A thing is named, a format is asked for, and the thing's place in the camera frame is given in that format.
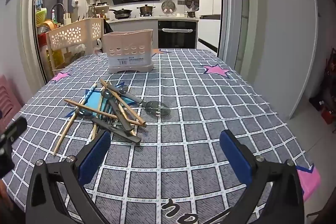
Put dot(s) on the green plastic basket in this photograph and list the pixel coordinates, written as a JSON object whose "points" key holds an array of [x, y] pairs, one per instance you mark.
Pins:
{"points": [[41, 16]]}

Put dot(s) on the black built-in oven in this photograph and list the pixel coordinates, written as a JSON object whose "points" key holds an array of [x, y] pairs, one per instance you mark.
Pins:
{"points": [[177, 34]]}

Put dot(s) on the yellow oil bottle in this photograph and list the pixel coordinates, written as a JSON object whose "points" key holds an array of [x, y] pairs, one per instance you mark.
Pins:
{"points": [[55, 58]]}

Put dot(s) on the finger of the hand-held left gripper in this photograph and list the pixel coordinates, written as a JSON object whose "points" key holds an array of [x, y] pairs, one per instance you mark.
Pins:
{"points": [[17, 128]]}

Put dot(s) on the pink chair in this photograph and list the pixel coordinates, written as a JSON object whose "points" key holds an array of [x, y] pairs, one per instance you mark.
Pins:
{"points": [[8, 98]]}

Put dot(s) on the round dark hanging rack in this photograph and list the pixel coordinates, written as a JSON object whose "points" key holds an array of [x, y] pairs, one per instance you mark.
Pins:
{"points": [[191, 1]]}

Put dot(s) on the black wok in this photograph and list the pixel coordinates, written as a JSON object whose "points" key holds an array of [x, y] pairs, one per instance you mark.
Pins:
{"points": [[122, 13]]}

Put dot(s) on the beige flower-cutout basket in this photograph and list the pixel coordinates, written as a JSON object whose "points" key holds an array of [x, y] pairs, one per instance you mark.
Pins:
{"points": [[71, 35]]}

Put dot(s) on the grey checked star tablecloth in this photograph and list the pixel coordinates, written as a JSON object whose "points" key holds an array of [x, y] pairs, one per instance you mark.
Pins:
{"points": [[197, 113]]}

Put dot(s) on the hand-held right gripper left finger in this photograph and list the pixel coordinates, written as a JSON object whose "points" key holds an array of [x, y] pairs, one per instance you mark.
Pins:
{"points": [[94, 158]]}

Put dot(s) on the brown cooking pot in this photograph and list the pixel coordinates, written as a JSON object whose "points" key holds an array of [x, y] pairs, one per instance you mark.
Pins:
{"points": [[146, 9]]}

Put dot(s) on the black kitchen faucet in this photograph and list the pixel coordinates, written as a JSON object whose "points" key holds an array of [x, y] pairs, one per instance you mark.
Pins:
{"points": [[59, 7]]}

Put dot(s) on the round hanging strainer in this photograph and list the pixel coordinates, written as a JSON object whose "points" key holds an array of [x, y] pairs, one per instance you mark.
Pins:
{"points": [[168, 7]]}

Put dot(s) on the glass kettle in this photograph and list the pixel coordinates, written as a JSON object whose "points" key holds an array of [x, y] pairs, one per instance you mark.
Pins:
{"points": [[91, 12]]}

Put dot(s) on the blue patterned chopstick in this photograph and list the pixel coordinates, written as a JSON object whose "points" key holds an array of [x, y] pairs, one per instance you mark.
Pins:
{"points": [[88, 95]]}

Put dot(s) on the white plastic bag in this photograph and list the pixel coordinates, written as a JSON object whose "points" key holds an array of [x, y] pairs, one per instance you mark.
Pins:
{"points": [[75, 0]]}

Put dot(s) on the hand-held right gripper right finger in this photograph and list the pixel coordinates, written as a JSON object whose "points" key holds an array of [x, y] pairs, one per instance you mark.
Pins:
{"points": [[235, 158]]}

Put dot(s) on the beige plastic utensil holder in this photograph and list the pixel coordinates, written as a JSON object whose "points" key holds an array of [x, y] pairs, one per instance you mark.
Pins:
{"points": [[128, 48]]}

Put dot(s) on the small dark pot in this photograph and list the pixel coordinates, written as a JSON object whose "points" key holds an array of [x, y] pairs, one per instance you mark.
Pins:
{"points": [[191, 14]]}

